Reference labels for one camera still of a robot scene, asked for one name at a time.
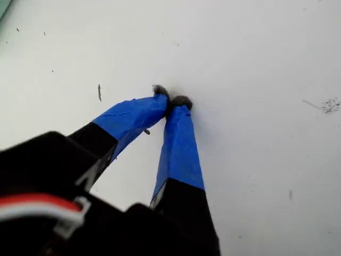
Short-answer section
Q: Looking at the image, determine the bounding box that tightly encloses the green t-shirt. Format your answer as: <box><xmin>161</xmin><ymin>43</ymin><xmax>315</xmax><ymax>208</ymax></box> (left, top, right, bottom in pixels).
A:
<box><xmin>0</xmin><ymin>0</ymin><xmax>13</xmax><ymax>22</ymax></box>

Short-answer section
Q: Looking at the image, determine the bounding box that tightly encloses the red white servo wire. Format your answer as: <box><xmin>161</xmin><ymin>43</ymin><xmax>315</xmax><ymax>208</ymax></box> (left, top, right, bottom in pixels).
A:
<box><xmin>0</xmin><ymin>193</ymin><xmax>91</xmax><ymax>241</ymax></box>

